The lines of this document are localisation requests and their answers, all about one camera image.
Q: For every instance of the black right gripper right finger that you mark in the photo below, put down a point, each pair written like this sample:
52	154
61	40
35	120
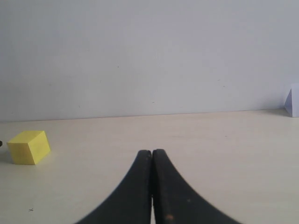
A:
175	201

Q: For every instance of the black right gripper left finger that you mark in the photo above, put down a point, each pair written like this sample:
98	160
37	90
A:
131	201

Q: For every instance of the yellow foam cube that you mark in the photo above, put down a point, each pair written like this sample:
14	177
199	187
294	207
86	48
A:
29	147

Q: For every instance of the blue paper object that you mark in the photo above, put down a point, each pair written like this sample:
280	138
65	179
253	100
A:
292	101

